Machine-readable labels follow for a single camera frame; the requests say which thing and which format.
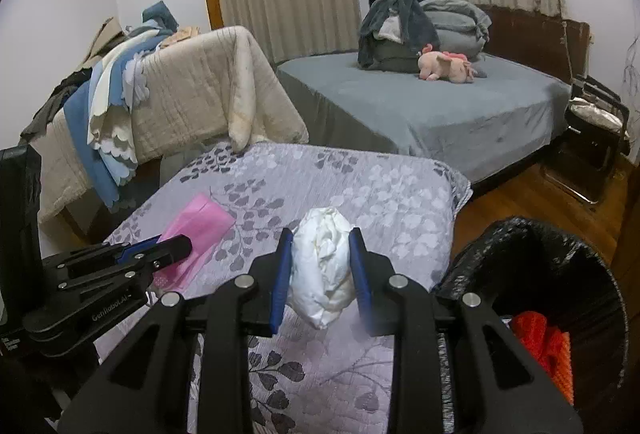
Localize pink face mask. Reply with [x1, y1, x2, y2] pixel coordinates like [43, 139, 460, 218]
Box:
[154, 194, 235, 291]

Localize orange spiky foam mat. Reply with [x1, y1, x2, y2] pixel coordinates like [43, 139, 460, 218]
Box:
[509, 312, 574, 405]

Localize white paper ball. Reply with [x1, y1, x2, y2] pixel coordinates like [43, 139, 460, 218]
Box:
[286, 208, 356, 330]

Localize black trash bag bin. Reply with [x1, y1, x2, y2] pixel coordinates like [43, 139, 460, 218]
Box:
[434, 216, 628, 421]

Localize blue white scalloped blanket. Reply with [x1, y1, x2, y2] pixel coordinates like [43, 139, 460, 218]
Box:
[63, 2, 178, 211]

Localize grey floral quilted mattress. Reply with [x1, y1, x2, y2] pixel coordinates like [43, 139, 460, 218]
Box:
[110, 143, 472, 433]

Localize beige quilted blanket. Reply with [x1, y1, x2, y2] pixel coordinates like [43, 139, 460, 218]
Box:
[32, 27, 309, 224]

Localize dark grey clothes pile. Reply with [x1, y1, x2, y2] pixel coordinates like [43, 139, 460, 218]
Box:
[20, 68, 92, 144]

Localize tan cloth on blanket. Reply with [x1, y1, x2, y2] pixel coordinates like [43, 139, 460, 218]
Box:
[156, 26, 200, 50]

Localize black folding chair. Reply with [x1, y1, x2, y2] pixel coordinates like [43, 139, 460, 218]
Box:
[541, 69, 630, 206]

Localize bed with grey-blue sheet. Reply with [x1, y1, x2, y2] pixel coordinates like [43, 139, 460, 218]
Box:
[277, 53, 570, 183]

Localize dark teal fleece blanket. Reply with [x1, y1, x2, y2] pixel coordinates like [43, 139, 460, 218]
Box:
[358, 0, 440, 69]

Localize pink plush pig toy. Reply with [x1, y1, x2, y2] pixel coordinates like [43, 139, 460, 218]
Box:
[418, 44, 480, 84]

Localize dark wooden headboard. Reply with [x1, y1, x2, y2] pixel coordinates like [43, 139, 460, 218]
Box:
[480, 5, 591, 84]

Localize folded grey duvet pile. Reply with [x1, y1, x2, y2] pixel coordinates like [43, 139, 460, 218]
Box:
[420, 0, 491, 61]

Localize white hanging wall cables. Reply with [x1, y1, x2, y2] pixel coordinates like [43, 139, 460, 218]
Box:
[621, 48, 640, 100]

